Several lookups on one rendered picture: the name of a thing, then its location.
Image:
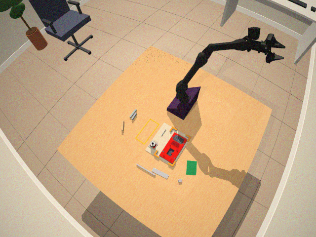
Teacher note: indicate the green flat rectangle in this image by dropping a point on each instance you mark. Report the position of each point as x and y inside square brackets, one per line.
[191, 167]

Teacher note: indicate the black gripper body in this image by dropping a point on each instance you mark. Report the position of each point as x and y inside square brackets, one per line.
[266, 47]

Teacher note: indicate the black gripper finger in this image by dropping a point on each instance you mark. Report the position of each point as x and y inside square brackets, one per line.
[276, 57]
[276, 44]

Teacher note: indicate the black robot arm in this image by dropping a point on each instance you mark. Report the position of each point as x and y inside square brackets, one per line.
[246, 43]

